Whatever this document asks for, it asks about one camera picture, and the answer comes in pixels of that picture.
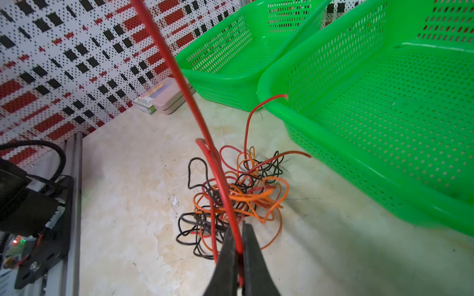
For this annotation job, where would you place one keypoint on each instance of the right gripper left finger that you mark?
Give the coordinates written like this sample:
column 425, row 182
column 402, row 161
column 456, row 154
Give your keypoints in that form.
column 224, row 281

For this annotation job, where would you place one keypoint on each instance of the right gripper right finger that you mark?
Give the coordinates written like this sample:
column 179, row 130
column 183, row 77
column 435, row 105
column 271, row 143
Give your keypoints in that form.
column 257, row 279

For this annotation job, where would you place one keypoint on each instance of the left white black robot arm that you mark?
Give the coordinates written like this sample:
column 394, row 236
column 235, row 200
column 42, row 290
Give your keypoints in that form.
column 35, row 216

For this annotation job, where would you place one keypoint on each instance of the colourful marker box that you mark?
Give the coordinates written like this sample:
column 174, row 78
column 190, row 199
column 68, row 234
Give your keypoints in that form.
column 166, row 97

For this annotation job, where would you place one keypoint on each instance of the left green plastic basket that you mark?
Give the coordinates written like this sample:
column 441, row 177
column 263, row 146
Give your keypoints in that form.
column 225, row 64

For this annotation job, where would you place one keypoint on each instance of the green plastic basket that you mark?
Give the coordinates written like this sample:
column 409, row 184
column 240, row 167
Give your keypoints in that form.
column 225, row 64
column 384, row 96

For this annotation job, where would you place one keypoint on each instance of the middle green plastic basket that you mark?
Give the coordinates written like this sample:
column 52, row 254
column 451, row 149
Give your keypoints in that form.
column 384, row 96

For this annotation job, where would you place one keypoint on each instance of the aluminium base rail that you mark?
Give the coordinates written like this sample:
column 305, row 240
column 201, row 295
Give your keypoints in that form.
column 63, row 278

